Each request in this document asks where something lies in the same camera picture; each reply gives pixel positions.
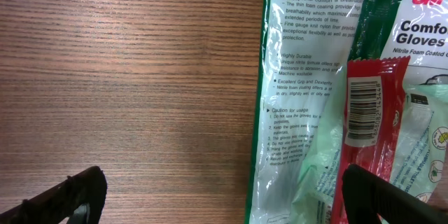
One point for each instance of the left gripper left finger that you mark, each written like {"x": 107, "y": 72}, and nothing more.
{"x": 78, "y": 199}

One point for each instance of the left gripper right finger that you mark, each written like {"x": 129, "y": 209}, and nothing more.
{"x": 368, "y": 199}

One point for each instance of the red sachet packet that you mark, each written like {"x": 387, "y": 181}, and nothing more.
{"x": 372, "y": 117}

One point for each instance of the green 3M gloves package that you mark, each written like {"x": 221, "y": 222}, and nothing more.
{"x": 305, "y": 47}

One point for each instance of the person's fingertip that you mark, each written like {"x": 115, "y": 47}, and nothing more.
{"x": 439, "y": 198}

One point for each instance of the pale green wipes packet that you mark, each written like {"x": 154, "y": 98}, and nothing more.
{"x": 422, "y": 141}

